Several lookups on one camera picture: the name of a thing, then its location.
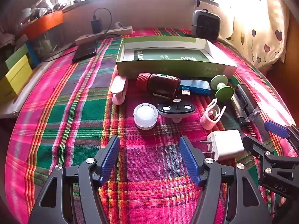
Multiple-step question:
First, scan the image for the black phone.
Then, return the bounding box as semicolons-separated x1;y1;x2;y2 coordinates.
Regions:
72;42;97;63

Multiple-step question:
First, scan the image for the blue usb tester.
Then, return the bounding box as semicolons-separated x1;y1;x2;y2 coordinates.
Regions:
180;79;211;96

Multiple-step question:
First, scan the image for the green spool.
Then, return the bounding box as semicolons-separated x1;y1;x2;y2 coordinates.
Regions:
210;75;234;102

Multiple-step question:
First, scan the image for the orange bin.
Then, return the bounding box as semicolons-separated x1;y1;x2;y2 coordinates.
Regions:
17;10;64;40

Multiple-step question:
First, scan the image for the heart print curtain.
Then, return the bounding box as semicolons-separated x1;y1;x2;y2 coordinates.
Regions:
224;0;290;69

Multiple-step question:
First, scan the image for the grey small heater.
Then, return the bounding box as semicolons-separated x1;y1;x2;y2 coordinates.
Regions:
192;9;221;43

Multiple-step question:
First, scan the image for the plaid blanket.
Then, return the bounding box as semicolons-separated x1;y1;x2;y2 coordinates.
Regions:
9;27;295;224

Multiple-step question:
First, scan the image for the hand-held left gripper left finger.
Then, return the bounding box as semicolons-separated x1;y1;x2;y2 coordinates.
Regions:
28;135;121;224

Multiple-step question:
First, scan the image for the black oval stand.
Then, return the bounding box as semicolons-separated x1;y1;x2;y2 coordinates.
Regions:
157;99;196;124

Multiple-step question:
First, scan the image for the yellow box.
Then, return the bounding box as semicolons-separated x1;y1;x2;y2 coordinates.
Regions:
0;56;33;103

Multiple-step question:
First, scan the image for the pile of white clutter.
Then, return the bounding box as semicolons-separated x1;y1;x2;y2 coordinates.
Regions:
21;0;68;25

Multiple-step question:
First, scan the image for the translucent white jar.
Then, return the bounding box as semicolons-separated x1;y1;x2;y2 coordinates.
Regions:
133;103;158;130

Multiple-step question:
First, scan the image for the black cable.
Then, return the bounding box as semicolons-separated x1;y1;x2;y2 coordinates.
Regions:
44;8;112;62

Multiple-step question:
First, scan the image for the clear glass tank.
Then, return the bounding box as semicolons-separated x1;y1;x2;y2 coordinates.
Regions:
30;26;63;59

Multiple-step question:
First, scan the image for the pink and white cable clip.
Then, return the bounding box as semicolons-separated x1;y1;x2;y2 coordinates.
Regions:
200;99;226;129

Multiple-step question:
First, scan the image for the beige power strip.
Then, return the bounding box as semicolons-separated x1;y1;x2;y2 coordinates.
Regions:
75;26;133;45

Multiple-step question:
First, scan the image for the brown pill bottle red cap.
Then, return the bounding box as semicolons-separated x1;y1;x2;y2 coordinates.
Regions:
136;72;181;98

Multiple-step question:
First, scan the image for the green cardboard box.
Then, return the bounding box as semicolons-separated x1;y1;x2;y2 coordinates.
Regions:
116;36;238;80

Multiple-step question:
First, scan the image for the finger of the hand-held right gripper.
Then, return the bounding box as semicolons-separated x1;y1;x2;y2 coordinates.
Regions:
243;136;281;166
265;121;299;155

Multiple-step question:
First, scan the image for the blue box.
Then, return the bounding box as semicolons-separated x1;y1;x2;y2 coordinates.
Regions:
25;41;40;67

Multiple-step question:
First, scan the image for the black charger adapter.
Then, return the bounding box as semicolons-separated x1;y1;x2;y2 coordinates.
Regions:
91;19;103;34

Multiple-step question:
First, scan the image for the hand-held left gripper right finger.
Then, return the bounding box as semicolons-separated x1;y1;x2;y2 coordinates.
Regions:
179;135;272;224

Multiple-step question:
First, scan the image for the white charger plug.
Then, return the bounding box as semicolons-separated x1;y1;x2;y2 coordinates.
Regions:
201;129;245;161

